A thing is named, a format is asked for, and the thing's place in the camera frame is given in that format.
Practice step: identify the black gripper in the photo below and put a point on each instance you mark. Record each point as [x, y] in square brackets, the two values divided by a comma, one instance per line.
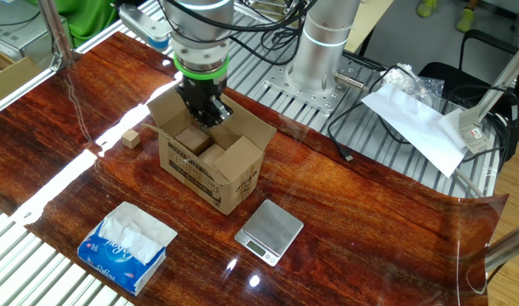
[202, 94]

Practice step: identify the brown cardboard box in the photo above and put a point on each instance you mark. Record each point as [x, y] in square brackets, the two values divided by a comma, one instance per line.
[200, 178]

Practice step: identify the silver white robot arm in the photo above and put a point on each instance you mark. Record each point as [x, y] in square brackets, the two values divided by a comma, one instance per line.
[327, 64]

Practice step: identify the wooden block in box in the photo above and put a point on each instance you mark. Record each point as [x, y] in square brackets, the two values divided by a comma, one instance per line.
[193, 138]
[210, 155]

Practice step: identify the open cardboard bin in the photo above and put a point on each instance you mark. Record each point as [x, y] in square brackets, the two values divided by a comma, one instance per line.
[13, 81]

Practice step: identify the small wooden cube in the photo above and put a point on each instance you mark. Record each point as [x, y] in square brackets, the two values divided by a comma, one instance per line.
[131, 139]

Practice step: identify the silver digital scale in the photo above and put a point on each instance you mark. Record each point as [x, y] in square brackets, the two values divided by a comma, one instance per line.
[270, 227]

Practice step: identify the person in green shirt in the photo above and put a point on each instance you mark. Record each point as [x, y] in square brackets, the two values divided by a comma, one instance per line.
[89, 19]

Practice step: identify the blue tissue pack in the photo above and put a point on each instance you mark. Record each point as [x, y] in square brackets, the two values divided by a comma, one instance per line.
[115, 259]

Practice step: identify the beige wooden desk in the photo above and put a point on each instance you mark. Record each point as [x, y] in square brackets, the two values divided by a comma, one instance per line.
[370, 21]

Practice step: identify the white paper sheet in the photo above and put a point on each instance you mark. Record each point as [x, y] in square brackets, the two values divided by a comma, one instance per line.
[412, 127]

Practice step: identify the wood pattern table mat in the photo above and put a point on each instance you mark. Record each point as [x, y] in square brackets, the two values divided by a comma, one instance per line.
[370, 238]

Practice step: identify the grey metal device case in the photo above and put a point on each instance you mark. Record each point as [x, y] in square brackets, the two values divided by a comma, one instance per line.
[13, 34]

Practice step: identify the clear plastic bag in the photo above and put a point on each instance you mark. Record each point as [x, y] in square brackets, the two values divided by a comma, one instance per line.
[417, 87]

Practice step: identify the green sneaker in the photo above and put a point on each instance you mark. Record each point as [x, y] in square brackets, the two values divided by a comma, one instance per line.
[426, 7]
[465, 20]

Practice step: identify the black office chair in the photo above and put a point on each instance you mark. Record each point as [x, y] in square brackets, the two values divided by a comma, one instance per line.
[459, 81]

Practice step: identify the silver perforated base plate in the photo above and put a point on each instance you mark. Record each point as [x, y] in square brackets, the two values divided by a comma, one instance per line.
[310, 100]

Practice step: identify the aluminium frame post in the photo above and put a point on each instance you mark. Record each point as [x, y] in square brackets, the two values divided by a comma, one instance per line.
[55, 30]
[512, 244]

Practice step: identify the aluminium post with label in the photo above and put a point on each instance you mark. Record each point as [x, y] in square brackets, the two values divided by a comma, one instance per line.
[504, 78]

